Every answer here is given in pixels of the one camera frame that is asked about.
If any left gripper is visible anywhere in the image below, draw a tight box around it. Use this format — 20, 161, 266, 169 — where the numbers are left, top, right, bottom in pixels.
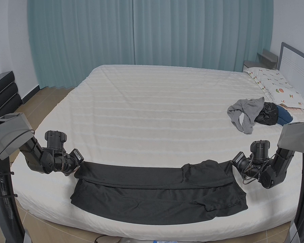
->
66, 149, 84, 173

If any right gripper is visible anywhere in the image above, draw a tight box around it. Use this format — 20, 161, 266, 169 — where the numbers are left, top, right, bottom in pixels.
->
232, 151, 252, 173

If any black T-shirt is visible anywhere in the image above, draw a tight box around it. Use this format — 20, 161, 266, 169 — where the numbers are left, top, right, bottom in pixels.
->
70, 160, 249, 226

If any pile of clothes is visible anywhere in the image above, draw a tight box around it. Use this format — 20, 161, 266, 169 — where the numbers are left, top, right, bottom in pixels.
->
227, 97, 294, 135

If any bed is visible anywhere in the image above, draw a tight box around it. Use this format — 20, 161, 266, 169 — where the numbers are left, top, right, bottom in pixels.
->
14, 42, 304, 238

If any white printed pillow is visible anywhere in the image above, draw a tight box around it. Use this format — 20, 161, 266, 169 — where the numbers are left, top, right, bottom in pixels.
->
244, 67, 304, 109

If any black chest of drawers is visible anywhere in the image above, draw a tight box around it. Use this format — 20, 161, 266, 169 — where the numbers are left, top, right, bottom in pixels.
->
0, 71, 23, 122

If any grey bedside table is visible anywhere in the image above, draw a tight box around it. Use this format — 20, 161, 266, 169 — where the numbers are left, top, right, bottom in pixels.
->
243, 48, 279, 71

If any blue-green curtain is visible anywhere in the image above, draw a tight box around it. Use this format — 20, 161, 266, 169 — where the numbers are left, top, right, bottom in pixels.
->
27, 0, 136, 89
132, 0, 273, 71

